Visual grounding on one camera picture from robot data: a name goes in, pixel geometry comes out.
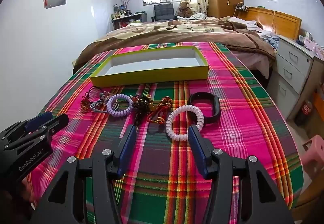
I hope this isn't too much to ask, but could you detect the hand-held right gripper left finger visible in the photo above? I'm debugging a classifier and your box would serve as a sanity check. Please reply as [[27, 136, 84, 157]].
[[30, 125, 138, 224]]

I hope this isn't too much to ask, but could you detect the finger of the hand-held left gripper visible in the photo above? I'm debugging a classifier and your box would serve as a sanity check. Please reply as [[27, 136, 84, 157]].
[[0, 112, 53, 144], [4, 114, 69, 151]]

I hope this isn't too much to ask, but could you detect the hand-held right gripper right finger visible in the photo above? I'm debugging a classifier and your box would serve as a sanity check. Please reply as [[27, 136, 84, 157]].
[[187, 125, 295, 224]]

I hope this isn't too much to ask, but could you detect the black hair tie with beads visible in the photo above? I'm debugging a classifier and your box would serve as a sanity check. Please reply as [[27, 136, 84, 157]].
[[80, 86, 102, 111]]

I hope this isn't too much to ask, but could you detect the white spiral hair tie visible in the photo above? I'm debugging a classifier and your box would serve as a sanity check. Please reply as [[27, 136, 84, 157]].
[[166, 105, 204, 141]]

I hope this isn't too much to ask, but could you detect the red hair tie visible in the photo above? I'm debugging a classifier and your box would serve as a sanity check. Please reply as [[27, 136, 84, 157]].
[[146, 109, 169, 125]]

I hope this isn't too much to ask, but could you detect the purple spiral hair tie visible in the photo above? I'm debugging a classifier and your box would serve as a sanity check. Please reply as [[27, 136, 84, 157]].
[[106, 93, 134, 116]]

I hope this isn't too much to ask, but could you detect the grey hair tie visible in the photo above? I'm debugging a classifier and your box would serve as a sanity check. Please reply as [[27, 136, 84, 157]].
[[90, 91, 114, 113]]

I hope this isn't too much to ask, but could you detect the black wristband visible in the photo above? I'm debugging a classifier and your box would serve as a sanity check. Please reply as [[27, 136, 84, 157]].
[[188, 93, 221, 124]]

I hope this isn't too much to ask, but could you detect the red and gold charm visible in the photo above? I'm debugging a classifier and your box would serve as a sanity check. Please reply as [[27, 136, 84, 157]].
[[158, 96, 174, 113]]

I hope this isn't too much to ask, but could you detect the yellow cardboard box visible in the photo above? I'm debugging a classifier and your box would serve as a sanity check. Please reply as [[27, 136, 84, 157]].
[[90, 46, 209, 88]]

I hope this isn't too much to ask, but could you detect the plaid cloth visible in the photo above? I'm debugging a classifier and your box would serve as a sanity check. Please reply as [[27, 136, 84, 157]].
[[25, 42, 304, 224]]

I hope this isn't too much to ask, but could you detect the cola bottle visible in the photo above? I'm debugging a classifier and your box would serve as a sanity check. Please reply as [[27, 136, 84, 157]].
[[295, 100, 313, 125]]

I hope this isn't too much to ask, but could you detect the pink plastic stool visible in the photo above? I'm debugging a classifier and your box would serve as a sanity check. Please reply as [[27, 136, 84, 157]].
[[300, 135, 324, 176]]

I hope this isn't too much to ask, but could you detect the brown blanket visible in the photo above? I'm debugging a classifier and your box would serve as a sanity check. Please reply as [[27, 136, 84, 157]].
[[73, 20, 276, 75]]

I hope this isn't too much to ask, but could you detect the cluttered shelf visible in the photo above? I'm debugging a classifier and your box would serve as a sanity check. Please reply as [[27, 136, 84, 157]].
[[111, 11, 148, 30]]

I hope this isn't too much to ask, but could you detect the grey drawer cabinet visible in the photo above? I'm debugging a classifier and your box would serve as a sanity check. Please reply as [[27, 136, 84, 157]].
[[270, 35, 314, 120]]

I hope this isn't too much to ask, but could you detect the orange box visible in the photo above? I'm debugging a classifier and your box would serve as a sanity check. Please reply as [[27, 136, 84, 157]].
[[312, 90, 324, 113]]

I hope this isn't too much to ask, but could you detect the dark armchair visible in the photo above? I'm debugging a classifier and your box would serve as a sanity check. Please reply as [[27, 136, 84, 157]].
[[153, 3, 175, 22]]

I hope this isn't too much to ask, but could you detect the brown teddy bear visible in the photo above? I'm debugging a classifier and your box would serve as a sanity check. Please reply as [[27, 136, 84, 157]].
[[177, 1, 193, 18]]

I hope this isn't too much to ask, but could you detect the wooden headboard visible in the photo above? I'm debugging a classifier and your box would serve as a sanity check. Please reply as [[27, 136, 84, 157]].
[[238, 7, 302, 40]]

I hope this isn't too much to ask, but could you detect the pink patterned box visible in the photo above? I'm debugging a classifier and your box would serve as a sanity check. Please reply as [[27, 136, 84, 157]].
[[304, 36, 324, 60]]

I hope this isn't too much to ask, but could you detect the dark beaded bracelet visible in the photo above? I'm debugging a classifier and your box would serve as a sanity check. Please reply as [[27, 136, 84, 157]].
[[132, 93, 153, 125]]

